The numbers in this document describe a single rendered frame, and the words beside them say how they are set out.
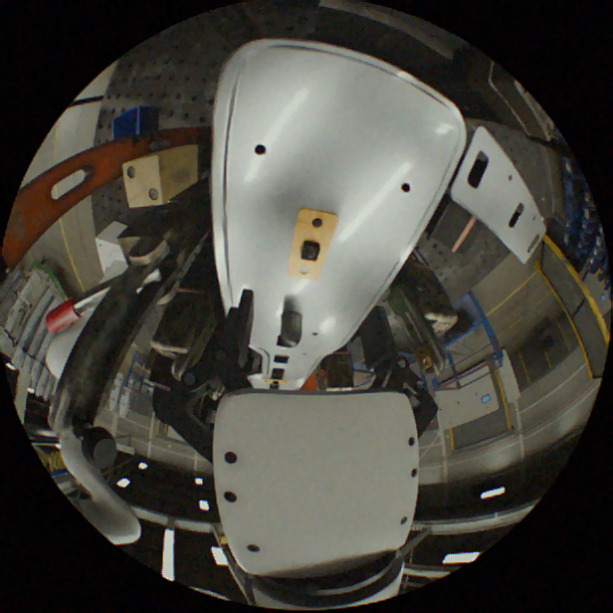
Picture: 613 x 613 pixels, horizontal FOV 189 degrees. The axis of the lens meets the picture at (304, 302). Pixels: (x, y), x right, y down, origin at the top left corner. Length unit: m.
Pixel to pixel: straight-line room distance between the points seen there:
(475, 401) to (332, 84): 8.12
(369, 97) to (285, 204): 0.12
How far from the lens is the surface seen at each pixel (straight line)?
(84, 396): 0.17
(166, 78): 0.62
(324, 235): 0.19
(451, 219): 0.27
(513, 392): 7.98
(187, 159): 0.16
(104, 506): 0.53
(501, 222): 0.31
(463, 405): 8.20
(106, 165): 0.15
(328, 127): 0.17
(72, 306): 0.21
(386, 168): 0.18
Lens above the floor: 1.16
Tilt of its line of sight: 40 degrees down
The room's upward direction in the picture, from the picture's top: 179 degrees clockwise
